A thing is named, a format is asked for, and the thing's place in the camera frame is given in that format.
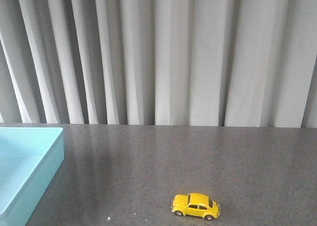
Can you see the yellow toy beetle car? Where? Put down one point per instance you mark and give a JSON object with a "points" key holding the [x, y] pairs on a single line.
{"points": [[195, 204]]}

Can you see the light blue plastic box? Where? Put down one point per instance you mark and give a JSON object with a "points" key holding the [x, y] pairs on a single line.
{"points": [[29, 159]]}

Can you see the grey pleated curtain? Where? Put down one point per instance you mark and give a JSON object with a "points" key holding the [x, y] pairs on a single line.
{"points": [[162, 62]]}

